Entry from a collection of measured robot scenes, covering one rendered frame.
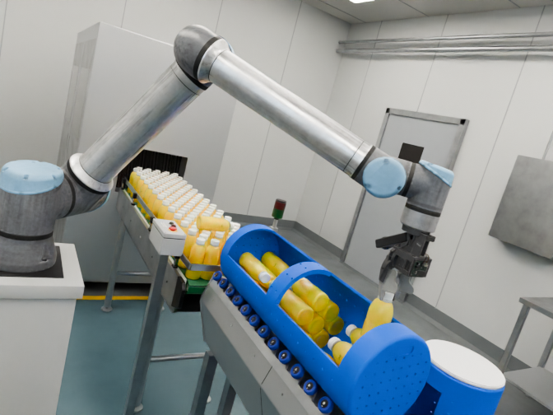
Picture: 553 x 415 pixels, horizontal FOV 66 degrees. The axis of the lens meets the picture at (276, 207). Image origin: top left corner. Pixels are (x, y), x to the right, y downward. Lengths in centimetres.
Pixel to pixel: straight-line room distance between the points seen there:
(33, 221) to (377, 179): 90
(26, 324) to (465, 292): 429
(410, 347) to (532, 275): 348
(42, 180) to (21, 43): 450
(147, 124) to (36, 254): 47
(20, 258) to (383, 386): 101
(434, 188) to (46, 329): 109
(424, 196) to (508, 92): 401
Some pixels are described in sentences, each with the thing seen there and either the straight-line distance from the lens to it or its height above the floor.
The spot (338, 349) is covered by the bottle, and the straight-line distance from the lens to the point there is 125.
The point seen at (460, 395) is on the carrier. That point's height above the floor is 98.
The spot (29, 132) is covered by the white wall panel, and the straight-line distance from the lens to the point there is 578.
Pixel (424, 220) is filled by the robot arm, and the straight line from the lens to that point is 111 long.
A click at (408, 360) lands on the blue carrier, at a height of 116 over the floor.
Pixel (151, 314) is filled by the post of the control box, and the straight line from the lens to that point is 209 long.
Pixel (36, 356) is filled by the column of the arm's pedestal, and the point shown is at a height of 88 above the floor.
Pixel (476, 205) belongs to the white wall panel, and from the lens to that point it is 494.
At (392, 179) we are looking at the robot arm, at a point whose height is 161.
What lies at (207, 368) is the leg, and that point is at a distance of 200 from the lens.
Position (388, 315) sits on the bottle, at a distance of 121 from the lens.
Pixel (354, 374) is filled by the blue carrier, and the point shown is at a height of 113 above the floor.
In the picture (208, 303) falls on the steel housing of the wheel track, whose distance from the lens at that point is 188.
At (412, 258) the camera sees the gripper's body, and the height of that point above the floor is 143.
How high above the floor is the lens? 166
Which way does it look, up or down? 11 degrees down
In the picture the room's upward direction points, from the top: 15 degrees clockwise
